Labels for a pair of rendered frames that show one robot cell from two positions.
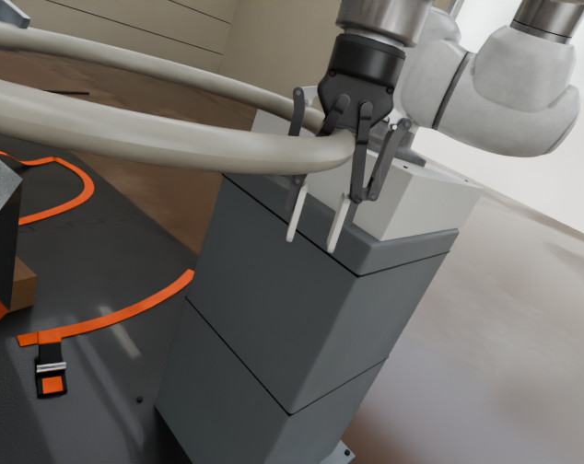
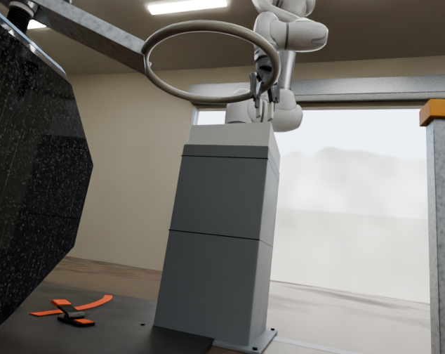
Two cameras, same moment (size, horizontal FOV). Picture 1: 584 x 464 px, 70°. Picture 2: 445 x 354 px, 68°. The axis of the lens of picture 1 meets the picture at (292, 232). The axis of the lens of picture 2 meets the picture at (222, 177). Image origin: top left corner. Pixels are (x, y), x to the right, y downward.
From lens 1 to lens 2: 1.03 m
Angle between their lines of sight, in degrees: 41
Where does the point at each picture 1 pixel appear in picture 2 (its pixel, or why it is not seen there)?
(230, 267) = (198, 193)
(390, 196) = (265, 132)
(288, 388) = (253, 226)
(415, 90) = (252, 110)
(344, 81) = (262, 70)
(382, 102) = not seen: hidden behind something
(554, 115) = (297, 109)
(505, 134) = (286, 119)
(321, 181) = (234, 140)
